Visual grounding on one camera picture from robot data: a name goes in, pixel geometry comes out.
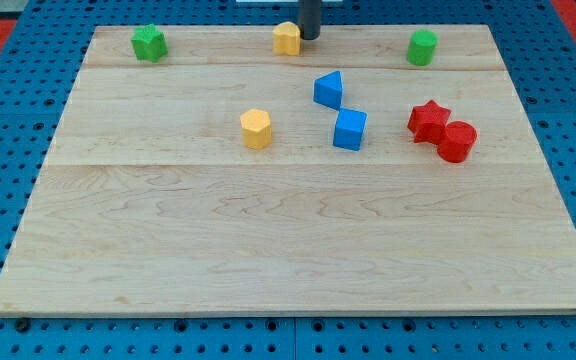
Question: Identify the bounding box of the blue cube block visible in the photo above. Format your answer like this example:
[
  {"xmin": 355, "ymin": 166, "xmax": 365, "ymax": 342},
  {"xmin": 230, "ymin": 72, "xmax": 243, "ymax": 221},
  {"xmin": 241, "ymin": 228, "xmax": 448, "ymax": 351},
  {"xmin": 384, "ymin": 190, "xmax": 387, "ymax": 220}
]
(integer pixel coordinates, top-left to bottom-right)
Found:
[{"xmin": 332, "ymin": 108, "xmax": 367, "ymax": 151}]

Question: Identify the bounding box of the blue triangle block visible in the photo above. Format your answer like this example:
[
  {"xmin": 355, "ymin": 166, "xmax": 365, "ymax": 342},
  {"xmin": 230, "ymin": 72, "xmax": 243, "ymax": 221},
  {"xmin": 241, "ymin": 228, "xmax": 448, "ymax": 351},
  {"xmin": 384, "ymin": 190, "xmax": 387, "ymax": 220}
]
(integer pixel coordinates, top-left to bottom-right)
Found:
[{"xmin": 313, "ymin": 71, "xmax": 344, "ymax": 110}]

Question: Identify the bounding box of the yellow hexagon block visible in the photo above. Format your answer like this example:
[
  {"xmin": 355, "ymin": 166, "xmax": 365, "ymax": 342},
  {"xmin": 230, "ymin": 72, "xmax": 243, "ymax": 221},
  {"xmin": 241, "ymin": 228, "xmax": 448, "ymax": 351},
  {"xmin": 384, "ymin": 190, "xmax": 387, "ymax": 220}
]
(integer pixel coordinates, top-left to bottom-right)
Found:
[{"xmin": 240, "ymin": 109, "xmax": 272, "ymax": 150}]

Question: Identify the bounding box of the light wooden board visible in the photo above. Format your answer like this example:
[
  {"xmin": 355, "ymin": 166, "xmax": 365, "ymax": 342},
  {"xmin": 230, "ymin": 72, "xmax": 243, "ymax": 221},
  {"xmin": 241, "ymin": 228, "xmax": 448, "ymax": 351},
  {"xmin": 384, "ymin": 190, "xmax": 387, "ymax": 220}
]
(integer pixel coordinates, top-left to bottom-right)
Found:
[{"xmin": 0, "ymin": 25, "xmax": 576, "ymax": 318}]

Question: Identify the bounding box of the yellow heart block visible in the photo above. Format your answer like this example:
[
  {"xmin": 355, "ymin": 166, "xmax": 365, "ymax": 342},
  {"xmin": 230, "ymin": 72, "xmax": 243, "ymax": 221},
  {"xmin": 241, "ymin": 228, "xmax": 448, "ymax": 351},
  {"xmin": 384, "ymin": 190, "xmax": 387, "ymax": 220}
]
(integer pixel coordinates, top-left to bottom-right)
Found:
[{"xmin": 272, "ymin": 22, "xmax": 301, "ymax": 56}]

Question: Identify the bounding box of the red star block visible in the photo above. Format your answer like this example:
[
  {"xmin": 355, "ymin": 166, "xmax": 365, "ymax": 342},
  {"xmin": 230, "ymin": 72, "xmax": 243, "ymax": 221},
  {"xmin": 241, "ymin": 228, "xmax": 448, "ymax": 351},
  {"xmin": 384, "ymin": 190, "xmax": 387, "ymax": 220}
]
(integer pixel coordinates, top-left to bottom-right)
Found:
[{"xmin": 407, "ymin": 100, "xmax": 452, "ymax": 145}]

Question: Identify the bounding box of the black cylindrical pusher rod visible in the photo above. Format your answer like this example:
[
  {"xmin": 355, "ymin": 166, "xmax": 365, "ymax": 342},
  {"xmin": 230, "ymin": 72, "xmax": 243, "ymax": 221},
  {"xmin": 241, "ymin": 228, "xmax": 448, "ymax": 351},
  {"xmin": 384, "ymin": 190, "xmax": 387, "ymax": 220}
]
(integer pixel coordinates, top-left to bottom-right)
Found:
[{"xmin": 297, "ymin": 0, "xmax": 322, "ymax": 40}]

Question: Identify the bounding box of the red cylinder block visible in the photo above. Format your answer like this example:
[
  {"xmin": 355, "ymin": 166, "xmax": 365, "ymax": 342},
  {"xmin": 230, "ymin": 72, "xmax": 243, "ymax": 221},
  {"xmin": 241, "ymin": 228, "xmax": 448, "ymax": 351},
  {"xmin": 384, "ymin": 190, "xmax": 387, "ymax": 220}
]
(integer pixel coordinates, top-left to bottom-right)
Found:
[{"xmin": 437, "ymin": 121, "xmax": 478, "ymax": 163}]

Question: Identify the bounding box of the green cylinder block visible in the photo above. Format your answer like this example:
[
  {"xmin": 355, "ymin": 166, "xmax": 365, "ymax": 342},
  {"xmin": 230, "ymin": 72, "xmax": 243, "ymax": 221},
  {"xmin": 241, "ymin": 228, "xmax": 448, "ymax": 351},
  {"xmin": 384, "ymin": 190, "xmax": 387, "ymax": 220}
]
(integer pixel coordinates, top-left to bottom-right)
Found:
[{"xmin": 406, "ymin": 29, "xmax": 438, "ymax": 66}]

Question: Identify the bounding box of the green star block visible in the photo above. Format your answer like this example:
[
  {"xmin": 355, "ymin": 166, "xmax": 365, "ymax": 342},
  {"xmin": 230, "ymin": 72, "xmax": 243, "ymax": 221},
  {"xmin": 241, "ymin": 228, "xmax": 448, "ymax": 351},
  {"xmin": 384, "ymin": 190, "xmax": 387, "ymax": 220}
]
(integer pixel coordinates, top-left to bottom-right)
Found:
[{"xmin": 131, "ymin": 24, "xmax": 168, "ymax": 63}]

